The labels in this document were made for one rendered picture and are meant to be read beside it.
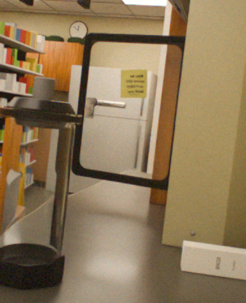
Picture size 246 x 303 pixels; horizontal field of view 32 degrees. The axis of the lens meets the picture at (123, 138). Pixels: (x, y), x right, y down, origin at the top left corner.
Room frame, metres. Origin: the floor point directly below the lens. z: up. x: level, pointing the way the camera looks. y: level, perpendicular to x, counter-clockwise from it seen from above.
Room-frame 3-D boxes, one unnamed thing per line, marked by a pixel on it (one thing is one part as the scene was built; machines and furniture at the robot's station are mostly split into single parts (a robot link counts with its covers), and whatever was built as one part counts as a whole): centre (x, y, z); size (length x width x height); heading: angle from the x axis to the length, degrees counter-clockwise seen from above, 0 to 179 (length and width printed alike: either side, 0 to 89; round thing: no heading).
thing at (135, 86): (1.16, -0.01, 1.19); 0.30 x 0.01 x 0.40; 69
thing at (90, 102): (1.18, 0.10, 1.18); 0.02 x 0.02 x 0.06; 69
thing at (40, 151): (0.58, 0.11, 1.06); 0.11 x 0.11 x 0.21
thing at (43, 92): (0.58, 0.11, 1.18); 0.09 x 0.09 x 0.07
